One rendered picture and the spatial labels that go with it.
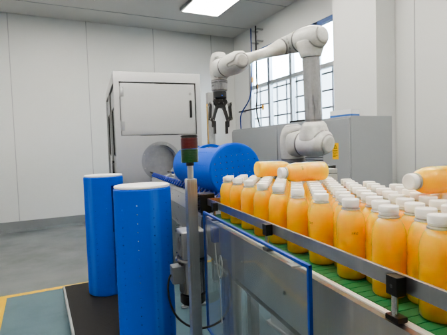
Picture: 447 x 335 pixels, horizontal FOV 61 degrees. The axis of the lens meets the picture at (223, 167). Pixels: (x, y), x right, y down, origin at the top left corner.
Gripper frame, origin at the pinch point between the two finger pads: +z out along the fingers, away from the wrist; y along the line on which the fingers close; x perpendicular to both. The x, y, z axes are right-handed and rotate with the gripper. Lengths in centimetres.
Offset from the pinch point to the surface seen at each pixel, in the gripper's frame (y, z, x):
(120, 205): 56, 37, 13
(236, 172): -1.6, 24.1, 18.0
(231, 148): 0.7, 11.8, 18.3
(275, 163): -5, 19, 55
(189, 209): 36, 35, 66
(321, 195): 13, 27, 116
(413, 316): 16, 45, 147
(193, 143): 34, 11, 67
